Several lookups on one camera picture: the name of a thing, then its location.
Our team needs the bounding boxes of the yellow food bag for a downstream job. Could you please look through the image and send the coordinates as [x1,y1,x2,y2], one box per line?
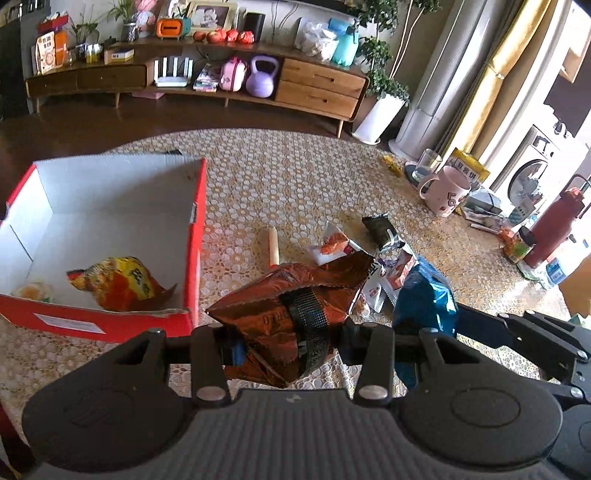
[447,148,491,186]

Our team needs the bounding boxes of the pink mug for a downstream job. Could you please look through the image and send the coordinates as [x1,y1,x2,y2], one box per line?
[418,165,472,217]

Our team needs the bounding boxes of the pink toy case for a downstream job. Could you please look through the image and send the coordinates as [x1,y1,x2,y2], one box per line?
[219,57,248,92]

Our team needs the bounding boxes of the purple kettlebell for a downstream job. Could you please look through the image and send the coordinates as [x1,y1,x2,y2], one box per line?
[245,55,280,98]

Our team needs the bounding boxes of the clear plastic bag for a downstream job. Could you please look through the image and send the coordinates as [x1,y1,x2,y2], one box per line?
[299,18,341,64]

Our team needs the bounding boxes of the white router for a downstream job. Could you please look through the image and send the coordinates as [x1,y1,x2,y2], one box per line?
[154,56,193,88]

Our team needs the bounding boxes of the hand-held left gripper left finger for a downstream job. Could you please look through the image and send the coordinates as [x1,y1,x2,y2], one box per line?
[115,324,247,407]

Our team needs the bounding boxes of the small cardboard box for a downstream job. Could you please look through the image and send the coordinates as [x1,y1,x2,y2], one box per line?
[103,47,135,65]

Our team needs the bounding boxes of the washing machine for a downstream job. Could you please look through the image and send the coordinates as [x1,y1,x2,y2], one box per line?
[488,124,564,220]

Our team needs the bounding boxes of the orange tissue box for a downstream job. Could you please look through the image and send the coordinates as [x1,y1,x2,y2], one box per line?
[156,17,193,38]

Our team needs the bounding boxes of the white orange snack packet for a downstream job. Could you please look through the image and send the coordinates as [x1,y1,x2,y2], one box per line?
[305,222,365,267]

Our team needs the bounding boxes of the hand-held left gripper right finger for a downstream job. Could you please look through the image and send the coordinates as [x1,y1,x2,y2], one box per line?
[279,286,468,406]

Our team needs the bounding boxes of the red cardboard box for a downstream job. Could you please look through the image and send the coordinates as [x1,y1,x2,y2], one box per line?
[0,154,208,344]

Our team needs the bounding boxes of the yellow orange snack bag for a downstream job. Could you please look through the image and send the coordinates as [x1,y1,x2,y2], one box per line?
[67,256,178,313]

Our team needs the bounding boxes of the picture frame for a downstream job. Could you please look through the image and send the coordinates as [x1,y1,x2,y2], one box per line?
[186,1,239,34]

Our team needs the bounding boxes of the clear drinking glass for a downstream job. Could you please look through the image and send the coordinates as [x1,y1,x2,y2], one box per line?
[410,148,444,184]

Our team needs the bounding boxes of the black cylinder speaker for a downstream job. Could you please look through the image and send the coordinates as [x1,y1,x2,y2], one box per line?
[243,12,267,42]

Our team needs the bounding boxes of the small clear yellow snack packet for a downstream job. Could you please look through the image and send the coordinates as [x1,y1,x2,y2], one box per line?
[11,281,54,304]

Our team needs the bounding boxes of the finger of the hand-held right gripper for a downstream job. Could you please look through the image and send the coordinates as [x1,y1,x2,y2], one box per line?
[455,302,591,409]

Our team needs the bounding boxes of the green potted tree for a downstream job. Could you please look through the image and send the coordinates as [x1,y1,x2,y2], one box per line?
[353,0,444,103]

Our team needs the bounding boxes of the wooden handle tool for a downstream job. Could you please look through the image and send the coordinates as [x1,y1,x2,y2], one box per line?
[267,226,281,269]

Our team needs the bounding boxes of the blue snack bag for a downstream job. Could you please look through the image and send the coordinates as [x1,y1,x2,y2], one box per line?
[392,256,459,389]

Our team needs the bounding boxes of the stack of magazines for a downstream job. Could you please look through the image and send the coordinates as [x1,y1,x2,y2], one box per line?
[192,64,223,92]

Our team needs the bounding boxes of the orange white snack boxes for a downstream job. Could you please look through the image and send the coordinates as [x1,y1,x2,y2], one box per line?
[31,30,71,75]

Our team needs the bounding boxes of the white planter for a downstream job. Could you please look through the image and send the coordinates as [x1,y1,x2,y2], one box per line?
[352,91,407,145]

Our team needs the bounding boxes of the teal jug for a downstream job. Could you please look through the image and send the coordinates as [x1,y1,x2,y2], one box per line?
[331,18,362,66]

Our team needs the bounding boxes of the yellow curtain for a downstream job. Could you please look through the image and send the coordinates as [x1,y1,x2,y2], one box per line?
[451,0,552,155]

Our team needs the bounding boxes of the white red snack packet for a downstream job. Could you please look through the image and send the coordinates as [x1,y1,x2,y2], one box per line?
[359,244,417,315]

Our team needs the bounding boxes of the pile of papers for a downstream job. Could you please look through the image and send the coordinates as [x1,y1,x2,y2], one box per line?
[461,187,511,232]

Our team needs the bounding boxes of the wooden sideboard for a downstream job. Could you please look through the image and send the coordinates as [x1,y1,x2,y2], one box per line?
[25,36,371,139]

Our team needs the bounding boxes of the green labelled jar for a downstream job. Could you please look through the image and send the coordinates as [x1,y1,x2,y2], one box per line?
[502,226,536,265]

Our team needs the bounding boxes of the brown foil snack bag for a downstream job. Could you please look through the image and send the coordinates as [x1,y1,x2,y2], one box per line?
[205,253,376,389]

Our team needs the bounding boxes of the dark red thermos bottle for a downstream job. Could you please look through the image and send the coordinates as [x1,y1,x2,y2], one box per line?
[523,175,591,269]

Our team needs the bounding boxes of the dark green snack packet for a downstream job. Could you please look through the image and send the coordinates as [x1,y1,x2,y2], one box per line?
[362,214,407,253]

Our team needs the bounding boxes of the white standing air conditioner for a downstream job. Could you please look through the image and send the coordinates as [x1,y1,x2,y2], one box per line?
[389,0,502,160]

